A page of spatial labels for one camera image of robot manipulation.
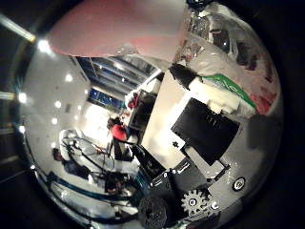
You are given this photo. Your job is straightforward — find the red and white object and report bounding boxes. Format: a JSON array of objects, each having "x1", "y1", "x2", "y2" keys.
[{"x1": 126, "y1": 91, "x2": 141, "y2": 111}]

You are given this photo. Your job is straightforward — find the person in red top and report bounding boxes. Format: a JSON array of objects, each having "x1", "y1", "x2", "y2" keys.
[{"x1": 107, "y1": 116, "x2": 132, "y2": 143}]

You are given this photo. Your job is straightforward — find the seated person in dark clothes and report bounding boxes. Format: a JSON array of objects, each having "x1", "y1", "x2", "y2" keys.
[{"x1": 51, "y1": 147, "x2": 91, "y2": 179}]

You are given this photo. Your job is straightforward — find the blue wall display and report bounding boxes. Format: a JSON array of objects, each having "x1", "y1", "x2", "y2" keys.
[{"x1": 88, "y1": 88, "x2": 126, "y2": 111}]

